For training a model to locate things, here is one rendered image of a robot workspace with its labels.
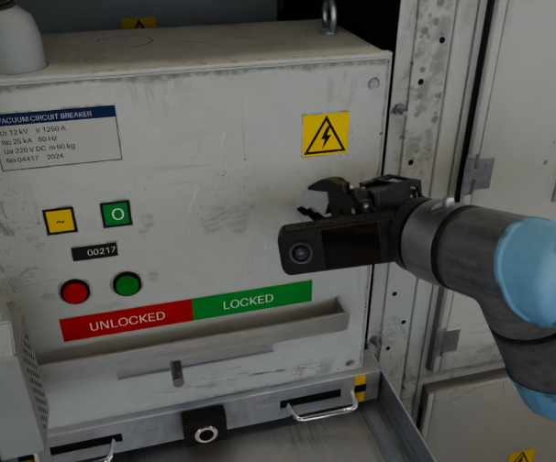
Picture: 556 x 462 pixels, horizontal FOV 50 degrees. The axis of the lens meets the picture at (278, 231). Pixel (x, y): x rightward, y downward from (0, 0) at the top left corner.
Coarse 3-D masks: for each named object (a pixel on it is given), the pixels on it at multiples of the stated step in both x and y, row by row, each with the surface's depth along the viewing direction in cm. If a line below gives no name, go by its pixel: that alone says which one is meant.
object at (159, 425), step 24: (288, 384) 86; (312, 384) 86; (336, 384) 88; (168, 408) 82; (192, 408) 83; (240, 408) 85; (264, 408) 86; (312, 408) 89; (48, 432) 79; (72, 432) 79; (96, 432) 80; (120, 432) 81; (144, 432) 82; (168, 432) 84; (0, 456) 78; (24, 456) 79; (72, 456) 81; (96, 456) 82
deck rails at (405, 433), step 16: (384, 384) 89; (384, 400) 90; (400, 400) 85; (368, 416) 91; (384, 416) 91; (400, 416) 85; (384, 432) 88; (400, 432) 86; (416, 432) 80; (384, 448) 86; (400, 448) 86; (416, 448) 81
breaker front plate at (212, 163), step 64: (320, 64) 64; (384, 64) 66; (128, 128) 62; (192, 128) 64; (256, 128) 66; (0, 192) 62; (64, 192) 64; (128, 192) 66; (192, 192) 68; (256, 192) 70; (0, 256) 65; (64, 256) 67; (128, 256) 69; (192, 256) 72; (256, 256) 74; (256, 320) 79; (64, 384) 76; (128, 384) 79; (192, 384) 82; (256, 384) 85
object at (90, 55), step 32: (64, 32) 76; (96, 32) 76; (128, 32) 76; (160, 32) 76; (192, 32) 76; (224, 32) 76; (256, 32) 76; (288, 32) 76; (320, 32) 76; (64, 64) 63; (96, 64) 63; (128, 64) 63; (160, 64) 63; (192, 64) 61; (224, 64) 61; (256, 64) 62; (288, 64) 63; (384, 128) 70
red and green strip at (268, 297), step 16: (272, 288) 77; (288, 288) 78; (304, 288) 79; (160, 304) 74; (176, 304) 75; (192, 304) 75; (208, 304) 76; (224, 304) 77; (240, 304) 77; (256, 304) 78; (272, 304) 79; (288, 304) 79; (64, 320) 71; (80, 320) 72; (96, 320) 73; (112, 320) 73; (128, 320) 74; (144, 320) 74; (160, 320) 75; (176, 320) 76; (192, 320) 76; (64, 336) 73; (80, 336) 73
